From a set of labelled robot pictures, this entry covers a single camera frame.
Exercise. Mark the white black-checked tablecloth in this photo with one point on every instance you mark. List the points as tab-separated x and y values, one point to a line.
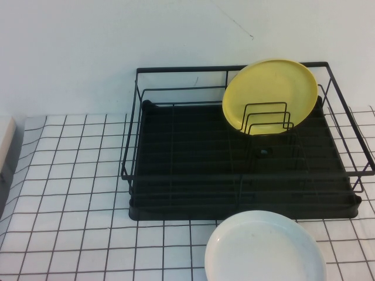
73	205

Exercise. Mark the black plastic drip tray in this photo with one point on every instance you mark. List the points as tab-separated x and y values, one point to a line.
190	146

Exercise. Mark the white round plate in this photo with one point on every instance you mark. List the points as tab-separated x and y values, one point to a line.
263	251

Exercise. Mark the yellow round plate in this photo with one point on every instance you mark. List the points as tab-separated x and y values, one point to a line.
269	82

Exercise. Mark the beige grey-sided block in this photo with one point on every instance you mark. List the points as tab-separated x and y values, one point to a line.
7	131

